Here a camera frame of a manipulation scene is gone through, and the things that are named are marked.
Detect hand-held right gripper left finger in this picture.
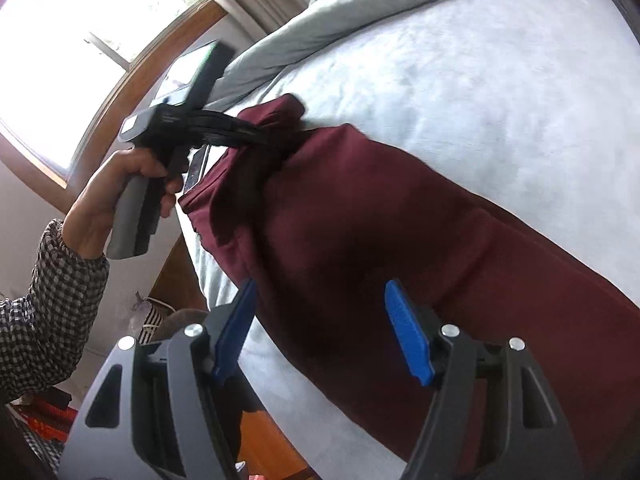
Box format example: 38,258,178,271
57,279,257,480

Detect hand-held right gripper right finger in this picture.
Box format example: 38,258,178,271
384,279,586,480

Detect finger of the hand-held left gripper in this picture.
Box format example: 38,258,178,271
191,111,262,137
196,130,299,157

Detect maroon pants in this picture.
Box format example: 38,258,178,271
177,92,640,480

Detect person's left forearm checked sleeve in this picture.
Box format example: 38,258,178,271
0,217,111,406

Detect person's left hand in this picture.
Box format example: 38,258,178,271
62,147,183,261

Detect brown fuzzy object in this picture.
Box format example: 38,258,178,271
150,307,212,342

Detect grey duvet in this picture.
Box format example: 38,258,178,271
202,0,586,112

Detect wooden framed window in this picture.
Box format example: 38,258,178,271
0,0,232,203

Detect orange basket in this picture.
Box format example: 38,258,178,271
16,391,79,457

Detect pale blue fleece bed blanket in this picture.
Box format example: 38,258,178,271
179,0,640,467

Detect patterned bag with white cord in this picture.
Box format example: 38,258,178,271
131,296,176,343

